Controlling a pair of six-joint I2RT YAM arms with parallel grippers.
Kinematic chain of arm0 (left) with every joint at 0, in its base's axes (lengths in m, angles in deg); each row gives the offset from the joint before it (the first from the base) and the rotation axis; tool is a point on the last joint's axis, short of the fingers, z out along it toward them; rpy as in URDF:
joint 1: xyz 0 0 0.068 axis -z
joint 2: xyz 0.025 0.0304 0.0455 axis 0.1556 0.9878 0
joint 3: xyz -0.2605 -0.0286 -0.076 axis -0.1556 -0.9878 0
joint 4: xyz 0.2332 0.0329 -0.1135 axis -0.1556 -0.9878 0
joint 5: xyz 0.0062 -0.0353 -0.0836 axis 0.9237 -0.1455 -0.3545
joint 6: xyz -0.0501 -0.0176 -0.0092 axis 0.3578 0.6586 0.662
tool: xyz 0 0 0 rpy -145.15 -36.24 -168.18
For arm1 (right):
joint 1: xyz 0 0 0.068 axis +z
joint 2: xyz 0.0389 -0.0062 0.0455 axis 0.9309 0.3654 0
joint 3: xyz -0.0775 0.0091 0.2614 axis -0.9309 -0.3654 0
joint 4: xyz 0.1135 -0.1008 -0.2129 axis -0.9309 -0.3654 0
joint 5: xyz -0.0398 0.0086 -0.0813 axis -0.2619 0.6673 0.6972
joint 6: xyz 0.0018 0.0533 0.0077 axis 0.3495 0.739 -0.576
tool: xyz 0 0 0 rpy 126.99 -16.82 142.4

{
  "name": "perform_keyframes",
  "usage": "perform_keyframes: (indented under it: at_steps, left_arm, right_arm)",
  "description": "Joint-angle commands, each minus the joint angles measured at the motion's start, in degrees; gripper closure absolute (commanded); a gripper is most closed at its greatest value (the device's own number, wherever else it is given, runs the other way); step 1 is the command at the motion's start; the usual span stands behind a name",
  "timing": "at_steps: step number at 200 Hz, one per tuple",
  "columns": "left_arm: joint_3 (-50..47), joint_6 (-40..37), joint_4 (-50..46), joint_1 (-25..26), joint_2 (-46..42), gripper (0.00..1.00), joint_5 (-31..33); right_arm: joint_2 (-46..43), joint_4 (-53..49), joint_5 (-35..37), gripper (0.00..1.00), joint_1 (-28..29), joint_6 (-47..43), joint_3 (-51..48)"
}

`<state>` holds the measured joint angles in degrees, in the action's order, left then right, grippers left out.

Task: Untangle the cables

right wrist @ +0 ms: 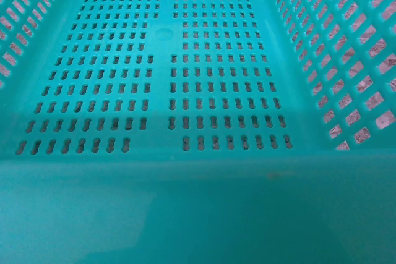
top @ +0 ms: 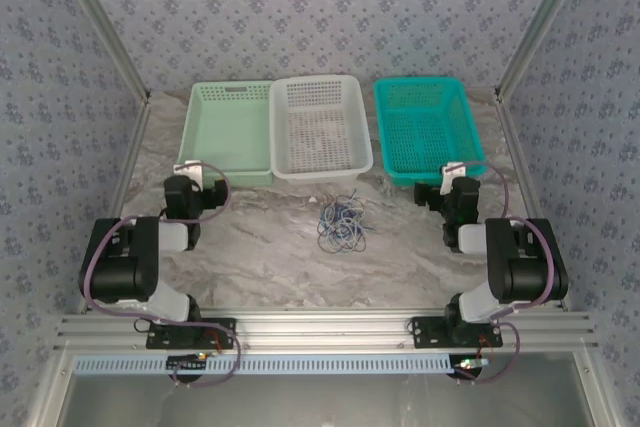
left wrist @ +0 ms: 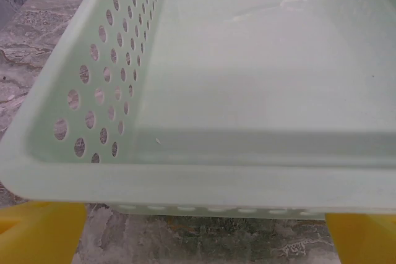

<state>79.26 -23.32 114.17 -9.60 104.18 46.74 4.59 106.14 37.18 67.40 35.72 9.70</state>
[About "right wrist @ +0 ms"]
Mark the teal plastic basket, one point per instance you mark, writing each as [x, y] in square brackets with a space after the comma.
[198, 183]

